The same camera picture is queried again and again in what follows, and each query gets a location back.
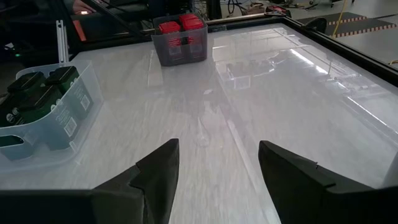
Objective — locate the red cube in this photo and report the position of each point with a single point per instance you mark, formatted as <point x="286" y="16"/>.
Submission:
<point x="193" y="25"/>
<point x="169" y="28"/>
<point x="187" y="17"/>

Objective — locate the person's hand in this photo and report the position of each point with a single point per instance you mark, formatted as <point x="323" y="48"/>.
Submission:
<point x="82" y="7"/>

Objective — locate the black mat striped edge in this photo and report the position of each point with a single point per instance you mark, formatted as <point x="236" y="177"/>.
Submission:
<point x="357" y="26"/>

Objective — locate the dark grey plastic bin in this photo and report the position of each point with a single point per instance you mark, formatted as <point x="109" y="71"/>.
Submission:
<point x="180" y="56"/>

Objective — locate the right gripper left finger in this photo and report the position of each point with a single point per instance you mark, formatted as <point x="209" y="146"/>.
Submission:
<point x="158" y="180"/>

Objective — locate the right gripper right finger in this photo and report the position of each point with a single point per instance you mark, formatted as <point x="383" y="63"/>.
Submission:
<point x="289" y="186"/>

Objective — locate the clear plastic bin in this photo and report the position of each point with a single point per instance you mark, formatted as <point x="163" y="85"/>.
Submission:
<point x="46" y="155"/>

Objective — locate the orange panel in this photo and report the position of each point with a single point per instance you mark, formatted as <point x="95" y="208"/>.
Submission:
<point x="79" y="29"/>

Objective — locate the red object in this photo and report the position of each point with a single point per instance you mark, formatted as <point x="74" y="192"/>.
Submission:
<point x="276" y="9"/>

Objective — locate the black clamp knob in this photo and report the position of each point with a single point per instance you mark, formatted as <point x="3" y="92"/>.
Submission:
<point x="317" y="24"/>

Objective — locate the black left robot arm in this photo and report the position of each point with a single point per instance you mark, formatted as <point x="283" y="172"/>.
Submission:
<point x="214" y="9"/>

